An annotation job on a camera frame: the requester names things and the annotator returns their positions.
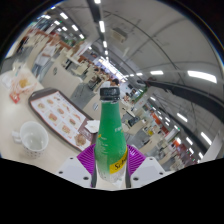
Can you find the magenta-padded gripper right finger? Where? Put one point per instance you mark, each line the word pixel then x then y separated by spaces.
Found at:
pixel 148 170

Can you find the beige wooden chair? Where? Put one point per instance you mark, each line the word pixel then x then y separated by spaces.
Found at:
pixel 61 80
pixel 91 111

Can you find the green drink bottle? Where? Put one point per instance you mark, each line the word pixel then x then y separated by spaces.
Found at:
pixel 110 140

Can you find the ceiling air conditioner unit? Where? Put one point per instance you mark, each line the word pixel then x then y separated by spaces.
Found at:
pixel 120 34

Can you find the white dotted mug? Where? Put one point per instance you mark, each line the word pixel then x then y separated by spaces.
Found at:
pixel 33 138

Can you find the ceiling lights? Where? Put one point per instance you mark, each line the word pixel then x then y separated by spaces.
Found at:
pixel 201 76

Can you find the clear snack bag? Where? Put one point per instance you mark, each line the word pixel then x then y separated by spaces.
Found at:
pixel 22 85

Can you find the person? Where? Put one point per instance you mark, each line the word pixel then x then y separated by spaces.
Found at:
pixel 45 56

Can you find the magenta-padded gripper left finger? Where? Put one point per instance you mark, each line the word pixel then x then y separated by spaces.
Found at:
pixel 75 171

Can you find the white paper napkin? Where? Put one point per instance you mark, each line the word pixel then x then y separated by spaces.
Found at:
pixel 92 126

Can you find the brown food tray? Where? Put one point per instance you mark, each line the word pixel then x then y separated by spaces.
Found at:
pixel 56 113

